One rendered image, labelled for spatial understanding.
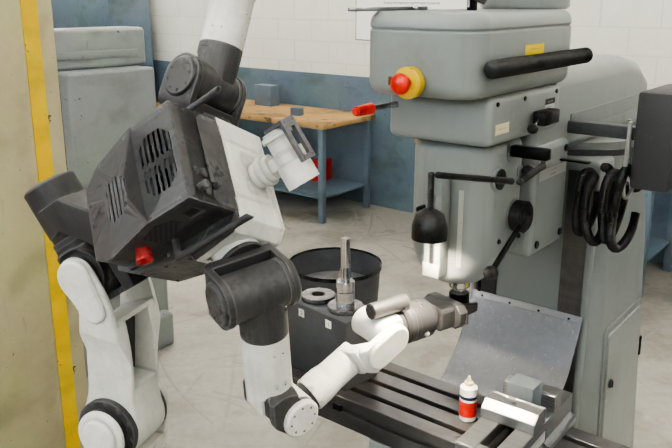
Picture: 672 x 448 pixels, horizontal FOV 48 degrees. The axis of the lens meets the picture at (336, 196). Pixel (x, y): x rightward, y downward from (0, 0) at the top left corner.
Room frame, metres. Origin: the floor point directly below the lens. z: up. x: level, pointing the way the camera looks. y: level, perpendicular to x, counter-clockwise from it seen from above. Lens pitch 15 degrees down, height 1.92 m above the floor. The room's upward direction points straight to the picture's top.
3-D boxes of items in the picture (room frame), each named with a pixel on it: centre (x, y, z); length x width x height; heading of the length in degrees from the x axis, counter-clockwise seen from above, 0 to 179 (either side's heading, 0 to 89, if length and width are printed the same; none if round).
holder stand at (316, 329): (1.82, 0.01, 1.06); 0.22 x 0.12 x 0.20; 45
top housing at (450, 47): (1.62, -0.29, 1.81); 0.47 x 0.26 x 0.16; 141
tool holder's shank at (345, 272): (1.79, -0.02, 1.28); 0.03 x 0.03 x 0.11
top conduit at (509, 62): (1.54, -0.42, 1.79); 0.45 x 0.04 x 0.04; 141
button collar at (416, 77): (1.43, -0.14, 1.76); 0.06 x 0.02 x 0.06; 51
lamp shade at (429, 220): (1.44, -0.19, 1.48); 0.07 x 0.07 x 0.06
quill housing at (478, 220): (1.61, -0.28, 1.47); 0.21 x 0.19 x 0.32; 51
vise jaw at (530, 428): (1.46, -0.38, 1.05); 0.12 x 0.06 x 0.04; 53
